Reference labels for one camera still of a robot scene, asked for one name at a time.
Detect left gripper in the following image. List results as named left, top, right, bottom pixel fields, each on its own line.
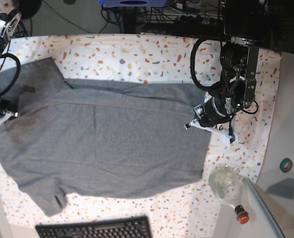
left=184, top=97, right=226, bottom=129

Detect grey t-shirt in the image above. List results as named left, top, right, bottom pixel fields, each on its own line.
left=0, top=58, right=211, bottom=216

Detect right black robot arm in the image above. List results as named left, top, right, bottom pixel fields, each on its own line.
left=0, top=0, right=42, bottom=119

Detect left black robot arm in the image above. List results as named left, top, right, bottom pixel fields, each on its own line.
left=190, top=0, right=267, bottom=127

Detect clear glass bottle red cap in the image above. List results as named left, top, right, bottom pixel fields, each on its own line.
left=209, top=164, right=249, bottom=225

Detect green tape roll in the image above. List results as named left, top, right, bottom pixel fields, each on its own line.
left=279, top=158, right=293, bottom=173

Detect terrazzo pattern tablecloth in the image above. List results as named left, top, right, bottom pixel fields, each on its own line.
left=0, top=34, right=282, bottom=238

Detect black keyboard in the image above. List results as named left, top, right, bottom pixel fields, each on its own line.
left=35, top=216, right=152, bottom=238

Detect blue box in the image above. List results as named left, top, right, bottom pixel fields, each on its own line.
left=98, top=0, right=170, bottom=7

